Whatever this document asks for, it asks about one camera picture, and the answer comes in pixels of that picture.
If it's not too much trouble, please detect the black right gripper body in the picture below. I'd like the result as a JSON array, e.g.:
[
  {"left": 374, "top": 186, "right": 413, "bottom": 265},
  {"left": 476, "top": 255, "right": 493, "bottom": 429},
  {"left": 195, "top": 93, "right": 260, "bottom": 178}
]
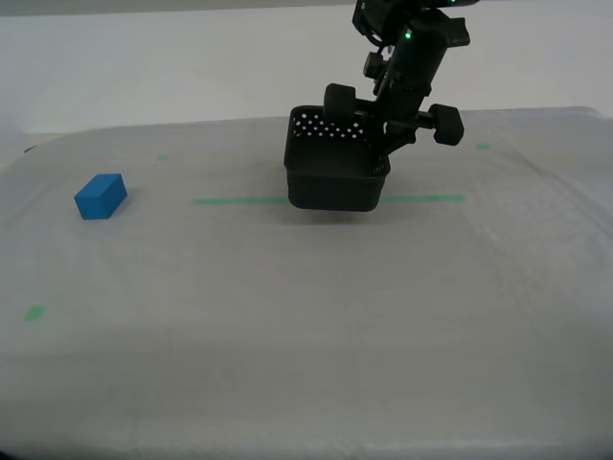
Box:
[{"left": 356, "top": 20, "right": 452, "bottom": 133}]

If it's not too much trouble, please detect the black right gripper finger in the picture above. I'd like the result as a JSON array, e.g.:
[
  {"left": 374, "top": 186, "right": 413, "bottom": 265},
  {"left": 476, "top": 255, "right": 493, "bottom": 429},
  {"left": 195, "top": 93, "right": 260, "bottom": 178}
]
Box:
[
  {"left": 386, "top": 103, "right": 466, "bottom": 158},
  {"left": 322, "top": 82, "right": 390, "bottom": 154}
]

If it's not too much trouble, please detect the black perforated plastic basket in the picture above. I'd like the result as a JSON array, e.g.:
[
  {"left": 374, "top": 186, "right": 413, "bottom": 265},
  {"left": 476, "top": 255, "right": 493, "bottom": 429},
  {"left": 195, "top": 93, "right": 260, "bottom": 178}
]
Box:
[{"left": 283, "top": 103, "right": 392, "bottom": 213}]

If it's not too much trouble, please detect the blue rectangular block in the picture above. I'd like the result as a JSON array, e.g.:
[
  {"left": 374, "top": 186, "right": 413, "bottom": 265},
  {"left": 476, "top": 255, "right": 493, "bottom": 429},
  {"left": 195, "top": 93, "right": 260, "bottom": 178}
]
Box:
[{"left": 73, "top": 172, "right": 129, "bottom": 221}]

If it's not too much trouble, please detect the long green tape strip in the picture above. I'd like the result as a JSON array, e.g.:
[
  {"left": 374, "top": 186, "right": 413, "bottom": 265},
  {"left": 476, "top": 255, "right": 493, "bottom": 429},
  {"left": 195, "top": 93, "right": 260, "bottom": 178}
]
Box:
[{"left": 191, "top": 194, "right": 467, "bottom": 207}]

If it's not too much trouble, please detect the white woven table cover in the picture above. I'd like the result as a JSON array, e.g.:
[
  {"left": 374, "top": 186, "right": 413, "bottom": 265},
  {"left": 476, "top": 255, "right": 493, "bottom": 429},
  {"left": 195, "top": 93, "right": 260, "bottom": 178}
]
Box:
[{"left": 0, "top": 105, "right": 613, "bottom": 460}]

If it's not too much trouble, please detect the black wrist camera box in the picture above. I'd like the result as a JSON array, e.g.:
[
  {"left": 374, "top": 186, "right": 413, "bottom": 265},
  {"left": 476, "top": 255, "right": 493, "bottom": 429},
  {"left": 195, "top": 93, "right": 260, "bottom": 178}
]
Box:
[{"left": 362, "top": 51, "right": 385, "bottom": 80}]

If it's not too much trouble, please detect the beige wall trim board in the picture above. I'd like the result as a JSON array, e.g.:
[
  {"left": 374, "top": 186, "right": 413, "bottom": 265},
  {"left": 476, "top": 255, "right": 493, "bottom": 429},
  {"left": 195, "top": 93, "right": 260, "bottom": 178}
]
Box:
[{"left": 0, "top": 0, "right": 358, "bottom": 19}]

